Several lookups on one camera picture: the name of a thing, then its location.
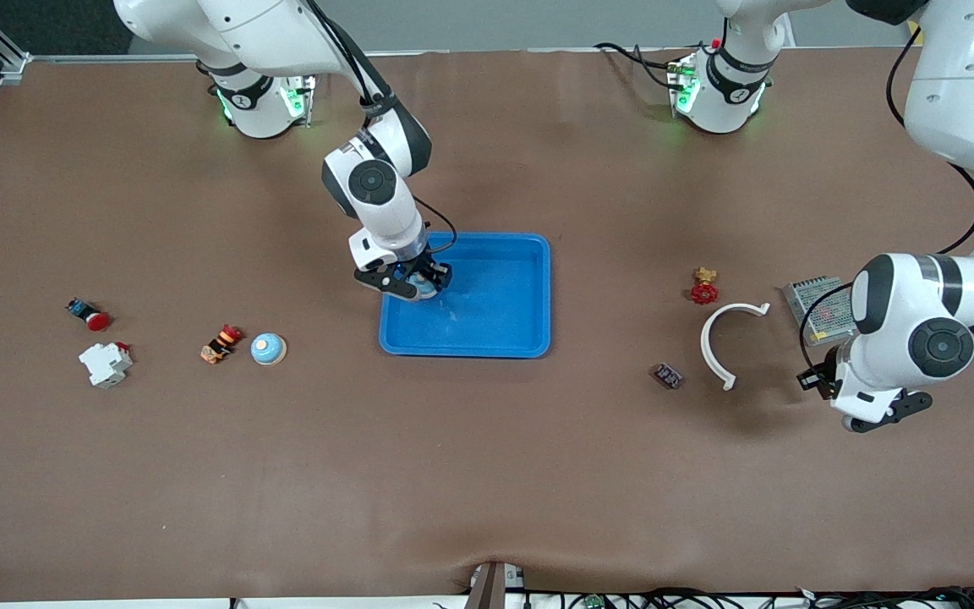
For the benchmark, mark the red orange emergency stop button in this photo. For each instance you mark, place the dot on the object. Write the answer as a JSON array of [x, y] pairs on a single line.
[[221, 344]]

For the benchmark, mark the red push button blue base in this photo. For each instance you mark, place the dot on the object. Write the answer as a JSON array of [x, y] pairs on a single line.
[[95, 320]]

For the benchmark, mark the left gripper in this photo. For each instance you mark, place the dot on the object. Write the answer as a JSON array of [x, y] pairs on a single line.
[[828, 372]]

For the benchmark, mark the metal mesh power supply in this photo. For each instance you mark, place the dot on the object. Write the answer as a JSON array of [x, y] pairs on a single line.
[[812, 298]]

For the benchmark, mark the grey metal table clamp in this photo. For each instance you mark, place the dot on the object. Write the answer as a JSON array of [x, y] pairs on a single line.
[[495, 588]]

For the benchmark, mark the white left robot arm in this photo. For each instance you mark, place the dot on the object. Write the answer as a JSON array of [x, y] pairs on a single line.
[[960, 101]]

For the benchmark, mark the white circuit breaker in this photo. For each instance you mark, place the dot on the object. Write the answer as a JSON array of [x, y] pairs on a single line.
[[105, 364]]

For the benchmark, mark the red handwheel brass valve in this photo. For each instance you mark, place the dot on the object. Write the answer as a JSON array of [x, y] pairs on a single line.
[[704, 293]]

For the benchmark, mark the white curved plastic bracket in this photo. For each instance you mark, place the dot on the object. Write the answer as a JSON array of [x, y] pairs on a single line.
[[709, 326]]

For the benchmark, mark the silver table edge rail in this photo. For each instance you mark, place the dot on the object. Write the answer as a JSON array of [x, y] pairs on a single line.
[[419, 53]]

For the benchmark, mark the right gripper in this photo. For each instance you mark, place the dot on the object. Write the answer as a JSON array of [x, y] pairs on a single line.
[[430, 271]]

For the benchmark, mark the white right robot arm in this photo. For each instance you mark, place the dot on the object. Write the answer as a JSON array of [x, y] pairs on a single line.
[[267, 34]]

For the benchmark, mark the blue plastic tray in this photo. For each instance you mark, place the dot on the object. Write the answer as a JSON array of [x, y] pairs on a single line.
[[487, 326]]

